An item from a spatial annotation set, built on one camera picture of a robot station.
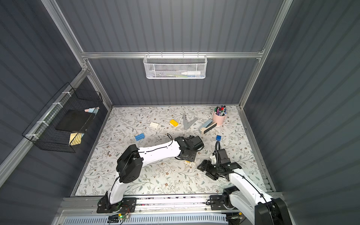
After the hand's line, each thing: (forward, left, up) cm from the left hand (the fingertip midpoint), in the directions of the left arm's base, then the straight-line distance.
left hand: (193, 161), depth 84 cm
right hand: (-6, -5, -2) cm, 8 cm away
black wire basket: (+1, +69, +30) cm, 76 cm away
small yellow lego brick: (-3, +3, +6) cm, 8 cm away
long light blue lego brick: (+20, +37, -4) cm, 42 cm away
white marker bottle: (+49, 0, +30) cm, 57 cm away
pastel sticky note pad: (+23, +60, +21) cm, 67 cm away
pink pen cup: (+32, -21, +6) cm, 39 cm away
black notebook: (+14, +66, +22) cm, 71 cm away
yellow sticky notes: (-2, +53, +29) cm, 61 cm away
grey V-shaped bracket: (+30, +3, -3) cm, 30 cm away
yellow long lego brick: (+33, +13, -4) cm, 36 cm away
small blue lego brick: (+18, -20, -3) cm, 27 cm away
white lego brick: (+30, +28, -3) cm, 41 cm away
